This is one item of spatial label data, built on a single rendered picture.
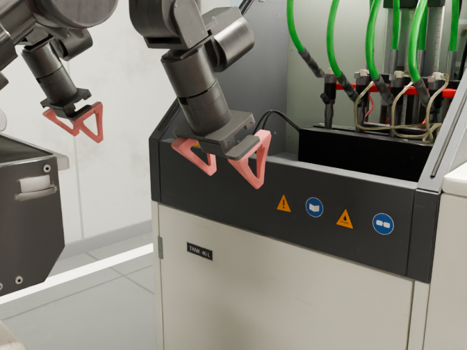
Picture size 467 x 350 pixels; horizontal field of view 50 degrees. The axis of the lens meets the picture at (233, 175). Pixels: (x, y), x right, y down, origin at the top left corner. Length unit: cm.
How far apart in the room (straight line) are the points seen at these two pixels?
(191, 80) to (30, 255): 29
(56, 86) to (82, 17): 50
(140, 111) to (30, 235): 242
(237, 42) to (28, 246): 36
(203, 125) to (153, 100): 245
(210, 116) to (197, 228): 58
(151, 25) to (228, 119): 16
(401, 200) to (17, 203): 59
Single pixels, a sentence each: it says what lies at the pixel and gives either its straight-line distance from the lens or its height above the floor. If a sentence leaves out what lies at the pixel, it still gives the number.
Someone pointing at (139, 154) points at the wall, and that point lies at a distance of 308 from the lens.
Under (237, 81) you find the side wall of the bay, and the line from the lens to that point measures 141.
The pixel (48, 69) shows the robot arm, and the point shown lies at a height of 113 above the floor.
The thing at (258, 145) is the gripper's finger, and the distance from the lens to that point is 65.
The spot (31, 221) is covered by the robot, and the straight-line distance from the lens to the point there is 67.
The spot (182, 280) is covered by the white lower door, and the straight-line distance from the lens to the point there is 129.
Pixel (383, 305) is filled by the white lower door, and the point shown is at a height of 72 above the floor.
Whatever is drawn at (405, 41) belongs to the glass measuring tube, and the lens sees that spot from 140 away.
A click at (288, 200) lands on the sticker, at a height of 88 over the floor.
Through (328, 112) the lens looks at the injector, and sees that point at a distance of 121.
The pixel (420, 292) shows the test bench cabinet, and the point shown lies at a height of 77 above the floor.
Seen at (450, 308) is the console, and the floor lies 76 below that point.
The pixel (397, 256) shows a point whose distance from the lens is 92.
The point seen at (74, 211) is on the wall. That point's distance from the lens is 294.
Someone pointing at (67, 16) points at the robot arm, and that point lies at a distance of 51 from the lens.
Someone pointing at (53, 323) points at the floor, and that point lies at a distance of 238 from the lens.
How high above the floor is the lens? 119
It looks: 15 degrees down
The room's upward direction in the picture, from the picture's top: straight up
